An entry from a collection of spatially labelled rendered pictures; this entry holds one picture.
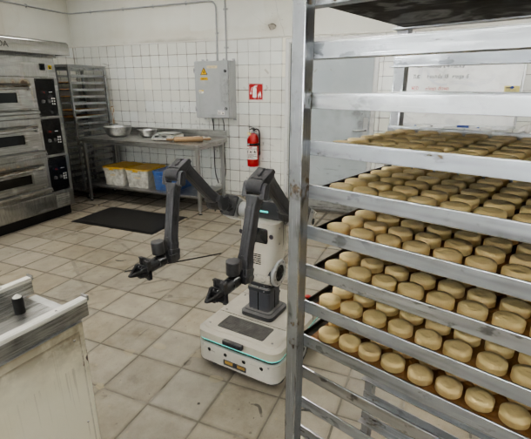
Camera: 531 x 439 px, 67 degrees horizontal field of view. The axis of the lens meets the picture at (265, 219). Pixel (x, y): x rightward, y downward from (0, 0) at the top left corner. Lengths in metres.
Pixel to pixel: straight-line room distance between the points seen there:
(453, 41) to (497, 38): 0.06
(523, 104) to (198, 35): 5.28
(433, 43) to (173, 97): 5.40
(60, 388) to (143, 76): 5.26
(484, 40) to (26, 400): 1.35
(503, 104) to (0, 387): 1.29
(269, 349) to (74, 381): 1.03
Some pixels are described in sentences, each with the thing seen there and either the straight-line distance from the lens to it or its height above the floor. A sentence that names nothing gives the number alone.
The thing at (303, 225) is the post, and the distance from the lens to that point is 0.85.
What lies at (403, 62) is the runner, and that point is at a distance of 1.19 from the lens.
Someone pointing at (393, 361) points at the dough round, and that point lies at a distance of 0.95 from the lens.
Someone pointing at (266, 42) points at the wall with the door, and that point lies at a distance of 5.33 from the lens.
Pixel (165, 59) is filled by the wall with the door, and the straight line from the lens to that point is 6.05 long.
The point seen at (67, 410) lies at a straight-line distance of 1.51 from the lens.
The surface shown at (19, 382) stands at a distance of 1.36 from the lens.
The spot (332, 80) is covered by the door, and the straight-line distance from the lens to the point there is 5.07.
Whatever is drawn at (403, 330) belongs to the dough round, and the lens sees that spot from 0.88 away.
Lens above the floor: 1.52
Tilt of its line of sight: 18 degrees down
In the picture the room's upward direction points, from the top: straight up
